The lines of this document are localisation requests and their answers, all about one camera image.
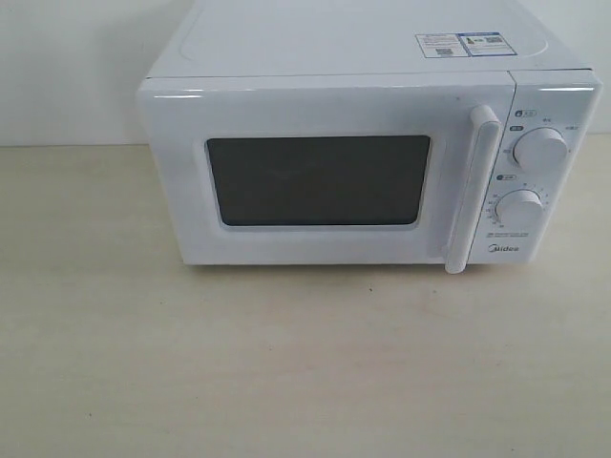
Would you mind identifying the lower white control knob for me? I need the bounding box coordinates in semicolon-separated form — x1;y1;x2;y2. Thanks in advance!
495;189;543;229

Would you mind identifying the white and blue label sticker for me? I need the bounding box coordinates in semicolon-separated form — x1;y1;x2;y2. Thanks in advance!
415;31;516;58

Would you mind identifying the white control knob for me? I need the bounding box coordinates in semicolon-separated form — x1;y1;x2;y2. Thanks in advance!
495;189;543;229
513;128;569;174

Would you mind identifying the white microwave oven body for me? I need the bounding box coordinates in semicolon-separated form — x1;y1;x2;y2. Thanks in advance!
139;1;602;266

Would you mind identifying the white microwave door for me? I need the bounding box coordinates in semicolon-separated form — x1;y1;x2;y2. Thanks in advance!
137;74;516;273

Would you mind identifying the upper white control knob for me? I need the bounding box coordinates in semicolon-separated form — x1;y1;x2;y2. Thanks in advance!
513;128;569;174

